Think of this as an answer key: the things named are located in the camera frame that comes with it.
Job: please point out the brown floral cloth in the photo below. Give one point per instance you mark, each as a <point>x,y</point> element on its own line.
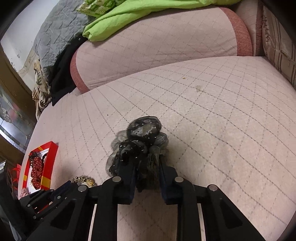
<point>40,92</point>

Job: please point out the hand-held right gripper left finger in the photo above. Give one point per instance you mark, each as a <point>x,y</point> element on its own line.
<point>126,185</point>

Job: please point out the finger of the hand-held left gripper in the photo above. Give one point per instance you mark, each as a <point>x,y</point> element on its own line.
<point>46,208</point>
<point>44,197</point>

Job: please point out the green floral patterned cloth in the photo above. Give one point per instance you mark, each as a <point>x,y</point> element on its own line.
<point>97,5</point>

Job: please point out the red jewelry box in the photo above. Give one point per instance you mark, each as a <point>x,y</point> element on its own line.
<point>49,162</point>

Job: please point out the red beaded jewelry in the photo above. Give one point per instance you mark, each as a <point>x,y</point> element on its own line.
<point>37,171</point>

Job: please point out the striped pillow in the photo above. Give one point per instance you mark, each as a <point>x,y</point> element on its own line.
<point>277,46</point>

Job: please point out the gold scrunchie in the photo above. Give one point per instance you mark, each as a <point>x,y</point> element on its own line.
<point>85,180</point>

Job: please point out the lime green cloth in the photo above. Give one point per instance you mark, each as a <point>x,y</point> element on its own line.
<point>129,18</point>

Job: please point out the pink beaded jewelry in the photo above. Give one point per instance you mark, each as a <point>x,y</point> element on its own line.
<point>23,193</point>

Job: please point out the grey quilt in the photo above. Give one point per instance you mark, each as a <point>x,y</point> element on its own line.
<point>57,34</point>

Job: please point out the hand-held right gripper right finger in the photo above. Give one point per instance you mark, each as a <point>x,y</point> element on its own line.
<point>168,185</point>

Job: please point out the pink quilted blanket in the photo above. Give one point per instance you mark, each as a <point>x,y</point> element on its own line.
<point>185,115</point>

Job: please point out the pink quilted pillow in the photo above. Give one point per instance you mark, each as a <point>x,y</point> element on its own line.
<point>249,23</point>

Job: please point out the pink bolster with red ends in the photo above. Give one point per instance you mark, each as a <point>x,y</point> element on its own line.
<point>150,46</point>

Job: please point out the black lace hair accessory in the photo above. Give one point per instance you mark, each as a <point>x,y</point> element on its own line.
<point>141,132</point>

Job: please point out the black cloth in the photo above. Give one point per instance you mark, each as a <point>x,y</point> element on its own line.
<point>62,76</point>

